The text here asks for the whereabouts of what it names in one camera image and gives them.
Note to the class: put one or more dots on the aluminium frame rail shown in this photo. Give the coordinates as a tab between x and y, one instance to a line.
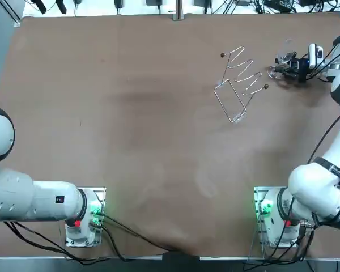
11	14

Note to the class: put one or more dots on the aluminium frame post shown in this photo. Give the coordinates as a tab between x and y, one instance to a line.
178	10

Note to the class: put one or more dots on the small black power adapter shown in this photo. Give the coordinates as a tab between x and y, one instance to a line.
119	3
39	5
61	6
78	2

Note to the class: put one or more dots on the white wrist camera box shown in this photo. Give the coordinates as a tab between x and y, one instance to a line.
316	55

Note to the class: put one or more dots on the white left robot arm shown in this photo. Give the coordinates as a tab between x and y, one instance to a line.
31	198

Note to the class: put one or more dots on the black flat box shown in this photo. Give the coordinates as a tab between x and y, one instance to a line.
306	2

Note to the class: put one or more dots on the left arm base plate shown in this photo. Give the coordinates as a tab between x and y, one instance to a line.
101	195

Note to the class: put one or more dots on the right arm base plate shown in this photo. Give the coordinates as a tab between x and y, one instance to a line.
258	195

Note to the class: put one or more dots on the black adapter with label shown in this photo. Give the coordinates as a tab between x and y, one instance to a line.
280	3

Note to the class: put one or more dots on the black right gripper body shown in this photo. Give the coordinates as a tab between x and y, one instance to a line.
300	69

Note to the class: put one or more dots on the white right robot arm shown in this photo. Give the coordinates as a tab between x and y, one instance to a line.
314	192

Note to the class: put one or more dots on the clear glass goblet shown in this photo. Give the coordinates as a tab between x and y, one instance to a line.
286	52

